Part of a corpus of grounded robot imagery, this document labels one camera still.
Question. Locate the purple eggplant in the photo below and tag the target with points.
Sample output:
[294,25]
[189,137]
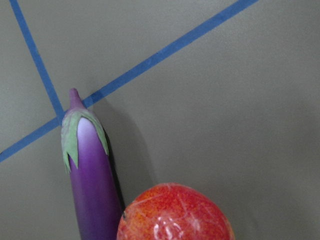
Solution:
[85,154]

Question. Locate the red orange pomegranate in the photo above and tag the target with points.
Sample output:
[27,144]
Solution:
[171,211]

